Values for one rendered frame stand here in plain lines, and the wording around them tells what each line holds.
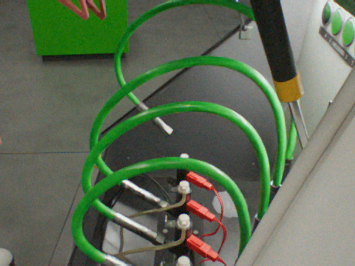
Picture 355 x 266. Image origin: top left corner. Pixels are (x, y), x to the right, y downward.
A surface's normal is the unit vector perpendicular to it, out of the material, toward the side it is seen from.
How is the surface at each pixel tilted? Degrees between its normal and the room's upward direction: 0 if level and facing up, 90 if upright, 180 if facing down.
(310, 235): 76
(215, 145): 90
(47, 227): 0
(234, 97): 90
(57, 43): 90
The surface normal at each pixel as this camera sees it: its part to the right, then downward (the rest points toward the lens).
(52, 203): 0.04, -0.84
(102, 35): 0.22, 0.54
